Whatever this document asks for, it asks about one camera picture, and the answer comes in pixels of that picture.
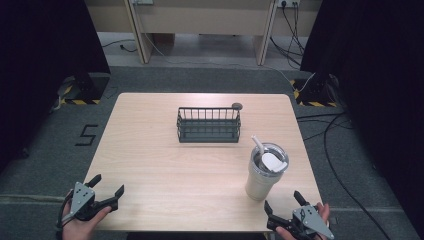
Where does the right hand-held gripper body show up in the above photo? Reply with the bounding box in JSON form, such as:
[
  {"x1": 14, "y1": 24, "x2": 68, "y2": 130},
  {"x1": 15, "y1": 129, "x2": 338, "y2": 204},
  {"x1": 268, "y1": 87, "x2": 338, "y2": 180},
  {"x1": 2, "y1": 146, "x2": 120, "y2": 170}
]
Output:
[{"x1": 266, "y1": 204, "x2": 335, "y2": 240}]

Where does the black stand base striped tape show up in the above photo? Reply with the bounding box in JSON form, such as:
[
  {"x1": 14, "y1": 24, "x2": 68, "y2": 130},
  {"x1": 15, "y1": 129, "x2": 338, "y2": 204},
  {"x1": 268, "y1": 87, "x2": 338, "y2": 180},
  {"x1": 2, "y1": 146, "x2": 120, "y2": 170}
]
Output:
[
  {"x1": 58, "y1": 72, "x2": 111, "y2": 106},
  {"x1": 289, "y1": 73, "x2": 340, "y2": 108}
]

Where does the short black floor cable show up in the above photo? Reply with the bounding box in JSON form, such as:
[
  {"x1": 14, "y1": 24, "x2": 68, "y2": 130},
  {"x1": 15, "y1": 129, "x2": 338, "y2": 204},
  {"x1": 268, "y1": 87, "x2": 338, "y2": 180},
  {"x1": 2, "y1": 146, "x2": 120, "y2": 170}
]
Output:
[{"x1": 101, "y1": 39, "x2": 138, "y2": 54}]

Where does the black curtain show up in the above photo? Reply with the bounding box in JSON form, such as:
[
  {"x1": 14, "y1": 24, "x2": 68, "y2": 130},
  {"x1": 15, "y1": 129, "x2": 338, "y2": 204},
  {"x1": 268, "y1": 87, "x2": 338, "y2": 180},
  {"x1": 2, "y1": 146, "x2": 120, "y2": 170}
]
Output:
[
  {"x1": 299, "y1": 0, "x2": 424, "y2": 231},
  {"x1": 0, "y1": 0, "x2": 111, "y2": 174}
]

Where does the bundle of black cables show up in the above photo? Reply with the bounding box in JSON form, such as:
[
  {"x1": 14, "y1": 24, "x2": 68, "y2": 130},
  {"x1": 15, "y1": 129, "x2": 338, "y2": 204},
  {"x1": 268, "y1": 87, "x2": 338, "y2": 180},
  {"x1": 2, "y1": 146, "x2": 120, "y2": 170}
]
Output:
[{"x1": 269, "y1": 2, "x2": 306, "y2": 67}]

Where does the person's left hand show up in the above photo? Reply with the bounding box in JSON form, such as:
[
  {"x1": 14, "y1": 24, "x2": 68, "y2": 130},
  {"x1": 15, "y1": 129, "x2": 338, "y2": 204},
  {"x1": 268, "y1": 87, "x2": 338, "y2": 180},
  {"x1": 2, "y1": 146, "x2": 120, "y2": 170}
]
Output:
[{"x1": 61, "y1": 191, "x2": 113, "y2": 240}]

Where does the beige wooden desk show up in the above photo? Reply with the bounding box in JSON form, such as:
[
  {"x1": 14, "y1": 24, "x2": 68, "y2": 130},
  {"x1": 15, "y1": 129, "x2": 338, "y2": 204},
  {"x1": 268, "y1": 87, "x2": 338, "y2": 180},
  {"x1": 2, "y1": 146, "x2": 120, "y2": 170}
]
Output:
[{"x1": 84, "y1": 0, "x2": 323, "y2": 66}]

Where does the person's right hand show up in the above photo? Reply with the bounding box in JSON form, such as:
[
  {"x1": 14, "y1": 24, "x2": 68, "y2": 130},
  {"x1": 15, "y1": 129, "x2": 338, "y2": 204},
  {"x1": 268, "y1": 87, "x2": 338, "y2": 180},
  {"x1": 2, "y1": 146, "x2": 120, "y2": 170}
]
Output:
[{"x1": 275, "y1": 202, "x2": 331, "y2": 240}]

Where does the black wire basket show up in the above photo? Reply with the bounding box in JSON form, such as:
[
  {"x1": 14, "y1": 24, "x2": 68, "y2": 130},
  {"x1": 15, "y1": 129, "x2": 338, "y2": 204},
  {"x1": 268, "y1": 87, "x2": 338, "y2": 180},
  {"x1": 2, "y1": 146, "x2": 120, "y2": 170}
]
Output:
[{"x1": 176, "y1": 106, "x2": 242, "y2": 144}]

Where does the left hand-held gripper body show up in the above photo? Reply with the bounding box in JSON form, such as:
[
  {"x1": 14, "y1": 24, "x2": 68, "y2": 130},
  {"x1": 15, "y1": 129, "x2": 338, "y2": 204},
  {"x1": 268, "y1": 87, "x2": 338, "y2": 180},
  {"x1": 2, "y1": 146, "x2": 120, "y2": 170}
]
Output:
[{"x1": 68, "y1": 181, "x2": 108, "y2": 222}]

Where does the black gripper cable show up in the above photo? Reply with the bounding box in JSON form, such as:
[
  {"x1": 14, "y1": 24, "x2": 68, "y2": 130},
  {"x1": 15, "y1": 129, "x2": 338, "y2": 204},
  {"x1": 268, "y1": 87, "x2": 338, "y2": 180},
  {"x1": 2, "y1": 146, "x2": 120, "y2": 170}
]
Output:
[{"x1": 55, "y1": 191, "x2": 75, "y2": 232}]

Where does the white cup with straw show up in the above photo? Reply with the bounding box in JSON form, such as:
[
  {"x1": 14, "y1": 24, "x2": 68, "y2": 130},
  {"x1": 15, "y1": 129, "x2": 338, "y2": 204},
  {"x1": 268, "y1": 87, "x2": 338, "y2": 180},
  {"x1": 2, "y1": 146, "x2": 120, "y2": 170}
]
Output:
[{"x1": 244, "y1": 134, "x2": 290, "y2": 202}]

